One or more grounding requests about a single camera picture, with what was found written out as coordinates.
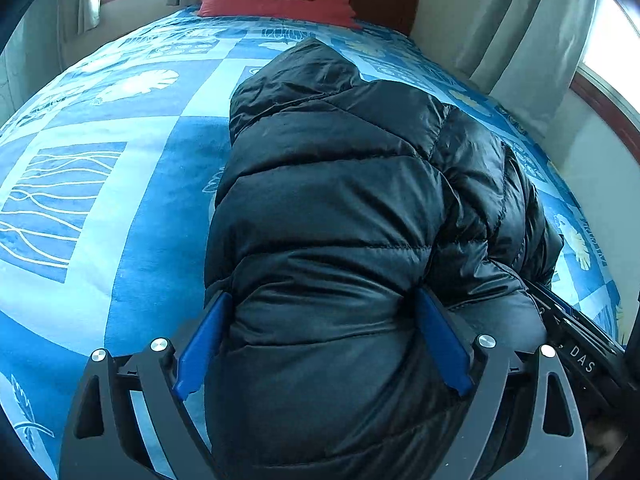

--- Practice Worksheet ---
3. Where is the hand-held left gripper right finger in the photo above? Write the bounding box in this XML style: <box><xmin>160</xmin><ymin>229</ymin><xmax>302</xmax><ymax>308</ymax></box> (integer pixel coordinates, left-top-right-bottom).
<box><xmin>416</xmin><ymin>286</ymin><xmax>589</xmax><ymax>480</ymax></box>

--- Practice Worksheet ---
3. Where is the red pillow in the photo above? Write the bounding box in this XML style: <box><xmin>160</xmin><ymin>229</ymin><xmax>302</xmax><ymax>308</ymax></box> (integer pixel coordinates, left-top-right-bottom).
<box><xmin>196</xmin><ymin>0</ymin><xmax>363</xmax><ymax>30</ymax></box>

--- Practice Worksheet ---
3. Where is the long grey curtain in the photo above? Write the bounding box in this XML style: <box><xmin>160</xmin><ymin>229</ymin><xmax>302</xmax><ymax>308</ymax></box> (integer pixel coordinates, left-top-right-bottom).
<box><xmin>452</xmin><ymin>0</ymin><xmax>599</xmax><ymax>106</ymax></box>

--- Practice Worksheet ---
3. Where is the black puffer jacket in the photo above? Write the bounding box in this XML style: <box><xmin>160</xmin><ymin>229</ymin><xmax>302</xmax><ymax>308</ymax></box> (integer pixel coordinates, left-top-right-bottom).
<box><xmin>202</xmin><ymin>37</ymin><xmax>566</xmax><ymax>480</ymax></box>

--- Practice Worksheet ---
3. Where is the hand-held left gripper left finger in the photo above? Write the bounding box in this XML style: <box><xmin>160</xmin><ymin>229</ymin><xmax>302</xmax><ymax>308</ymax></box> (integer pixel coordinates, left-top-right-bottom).
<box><xmin>59</xmin><ymin>290</ymin><xmax>235</xmax><ymax>480</ymax></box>

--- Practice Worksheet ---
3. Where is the blue patterned bed blanket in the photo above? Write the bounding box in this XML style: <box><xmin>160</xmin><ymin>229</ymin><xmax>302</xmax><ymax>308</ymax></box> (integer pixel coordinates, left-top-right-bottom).
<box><xmin>0</xmin><ymin>2</ymin><xmax>626</xmax><ymax>480</ymax></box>

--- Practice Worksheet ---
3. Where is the window with wooden frame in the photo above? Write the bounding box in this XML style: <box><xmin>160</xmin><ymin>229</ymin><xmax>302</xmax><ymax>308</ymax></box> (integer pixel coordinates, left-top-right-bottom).
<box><xmin>572</xmin><ymin>0</ymin><xmax>640</xmax><ymax>161</ymax></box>

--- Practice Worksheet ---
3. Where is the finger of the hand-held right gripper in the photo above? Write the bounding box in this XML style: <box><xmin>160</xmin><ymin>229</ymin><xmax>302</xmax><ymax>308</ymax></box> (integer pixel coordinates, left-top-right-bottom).
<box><xmin>525</xmin><ymin>279</ymin><xmax>627</xmax><ymax>356</ymax></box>

